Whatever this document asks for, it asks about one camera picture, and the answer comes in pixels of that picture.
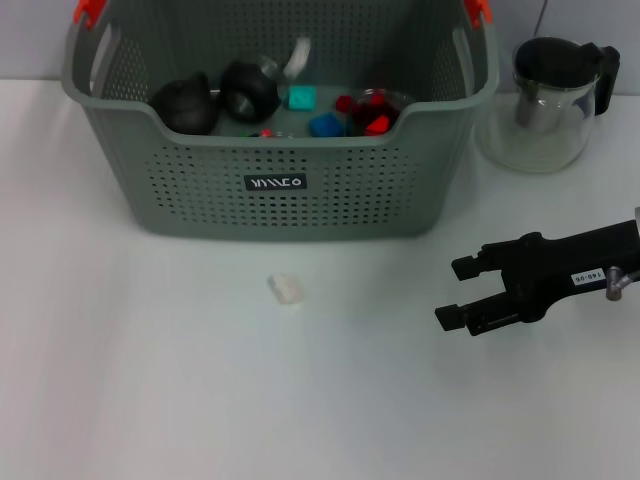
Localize glass teapot black lid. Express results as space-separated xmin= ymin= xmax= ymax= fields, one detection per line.
xmin=474 ymin=35 xmax=622 ymax=174

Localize thin dark wall cable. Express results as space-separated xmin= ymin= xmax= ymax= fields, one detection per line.
xmin=530 ymin=0 xmax=550 ymax=37

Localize blue square brick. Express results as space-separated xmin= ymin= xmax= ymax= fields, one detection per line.
xmin=307 ymin=112 xmax=348 ymax=139

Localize narrow white brick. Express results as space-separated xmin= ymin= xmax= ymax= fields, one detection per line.
xmin=281 ymin=35 xmax=315 ymax=82

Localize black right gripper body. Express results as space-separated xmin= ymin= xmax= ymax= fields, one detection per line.
xmin=501 ymin=219 xmax=640 ymax=325

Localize wide white brick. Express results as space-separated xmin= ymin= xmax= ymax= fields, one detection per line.
xmin=268 ymin=272 xmax=304 ymax=305

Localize bright red slope brick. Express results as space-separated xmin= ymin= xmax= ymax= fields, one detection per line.
xmin=365 ymin=115 xmax=392 ymax=138

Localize black clay teapot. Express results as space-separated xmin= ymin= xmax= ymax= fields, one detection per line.
xmin=148 ymin=71 xmax=220 ymax=136

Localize teal brick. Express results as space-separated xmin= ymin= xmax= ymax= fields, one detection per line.
xmin=286 ymin=84 xmax=318 ymax=113

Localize grey perforated storage bin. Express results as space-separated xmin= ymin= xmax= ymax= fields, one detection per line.
xmin=60 ymin=0 xmax=500 ymax=245

